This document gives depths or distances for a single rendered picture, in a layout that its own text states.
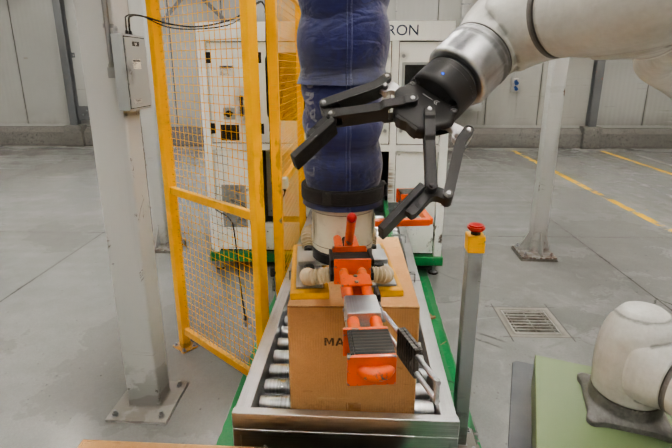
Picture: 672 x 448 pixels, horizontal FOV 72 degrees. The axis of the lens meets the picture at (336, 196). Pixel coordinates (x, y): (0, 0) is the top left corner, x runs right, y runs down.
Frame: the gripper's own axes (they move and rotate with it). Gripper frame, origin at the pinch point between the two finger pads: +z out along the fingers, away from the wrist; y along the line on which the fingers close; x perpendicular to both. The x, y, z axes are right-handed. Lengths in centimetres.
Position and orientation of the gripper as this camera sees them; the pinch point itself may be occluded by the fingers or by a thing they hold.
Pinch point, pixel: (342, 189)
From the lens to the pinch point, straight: 53.3
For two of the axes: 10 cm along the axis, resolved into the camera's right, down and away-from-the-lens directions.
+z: -6.9, 6.8, -2.7
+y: -7.2, -5.9, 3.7
